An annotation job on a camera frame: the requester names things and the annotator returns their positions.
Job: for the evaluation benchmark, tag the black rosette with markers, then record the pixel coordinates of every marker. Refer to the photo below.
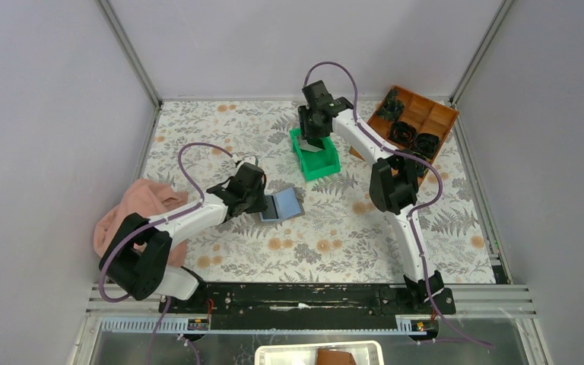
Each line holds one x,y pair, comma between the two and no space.
402,133
426,144

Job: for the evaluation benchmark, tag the green plastic bin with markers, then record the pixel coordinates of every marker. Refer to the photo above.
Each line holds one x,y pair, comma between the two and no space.
319,164

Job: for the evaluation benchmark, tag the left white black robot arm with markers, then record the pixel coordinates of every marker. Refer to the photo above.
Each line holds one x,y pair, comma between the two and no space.
136,259

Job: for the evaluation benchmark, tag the brown object in basket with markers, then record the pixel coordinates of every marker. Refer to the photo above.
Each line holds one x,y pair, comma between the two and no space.
334,357

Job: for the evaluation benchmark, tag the black mounting base plate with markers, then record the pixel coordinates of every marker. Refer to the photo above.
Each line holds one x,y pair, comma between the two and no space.
305,307

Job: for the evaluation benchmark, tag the grey credit cards stack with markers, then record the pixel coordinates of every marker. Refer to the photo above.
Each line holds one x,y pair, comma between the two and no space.
311,145

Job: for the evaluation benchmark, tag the grey blue card holder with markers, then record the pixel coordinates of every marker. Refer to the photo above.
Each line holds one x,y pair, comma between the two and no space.
282,206

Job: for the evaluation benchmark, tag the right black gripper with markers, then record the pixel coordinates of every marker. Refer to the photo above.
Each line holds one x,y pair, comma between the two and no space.
304,111

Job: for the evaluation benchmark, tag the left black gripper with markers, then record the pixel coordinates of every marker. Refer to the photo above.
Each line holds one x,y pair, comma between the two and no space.
261,204

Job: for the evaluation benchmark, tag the white plastic basket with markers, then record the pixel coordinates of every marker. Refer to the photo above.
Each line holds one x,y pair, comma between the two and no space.
362,352

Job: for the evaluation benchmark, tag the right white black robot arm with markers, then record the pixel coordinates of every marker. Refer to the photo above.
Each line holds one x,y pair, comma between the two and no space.
393,190

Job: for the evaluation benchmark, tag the black rosette middle left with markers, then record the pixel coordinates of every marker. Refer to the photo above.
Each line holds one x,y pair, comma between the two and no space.
402,133

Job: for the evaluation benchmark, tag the dark green rosette top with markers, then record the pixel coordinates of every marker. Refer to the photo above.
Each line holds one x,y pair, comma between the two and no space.
391,108

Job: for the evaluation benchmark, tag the black rosette middle right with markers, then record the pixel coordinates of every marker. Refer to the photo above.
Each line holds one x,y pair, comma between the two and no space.
426,144

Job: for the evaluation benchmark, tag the pink cloth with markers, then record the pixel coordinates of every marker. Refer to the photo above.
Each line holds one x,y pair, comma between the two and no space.
144,197

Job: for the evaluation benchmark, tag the brown wooden compartment tray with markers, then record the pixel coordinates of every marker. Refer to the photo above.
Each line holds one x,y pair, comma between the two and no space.
427,116

